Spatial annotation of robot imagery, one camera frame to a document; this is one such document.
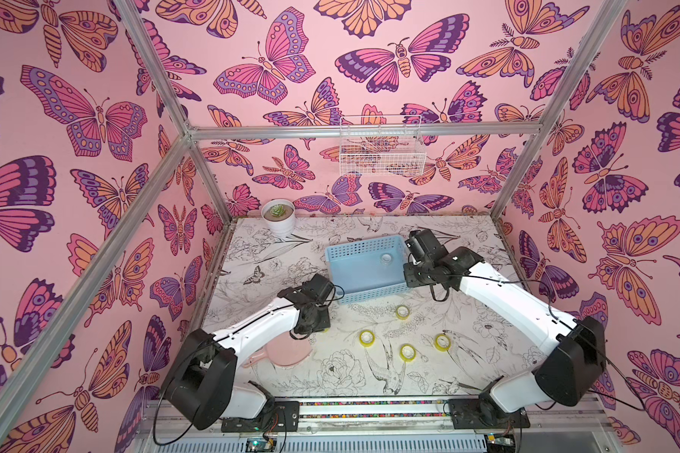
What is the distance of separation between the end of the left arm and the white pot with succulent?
435 mm

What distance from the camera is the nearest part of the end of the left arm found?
619 millimetres

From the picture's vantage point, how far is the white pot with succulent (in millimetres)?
1083

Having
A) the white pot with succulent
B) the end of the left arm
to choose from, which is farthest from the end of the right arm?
the white pot with succulent
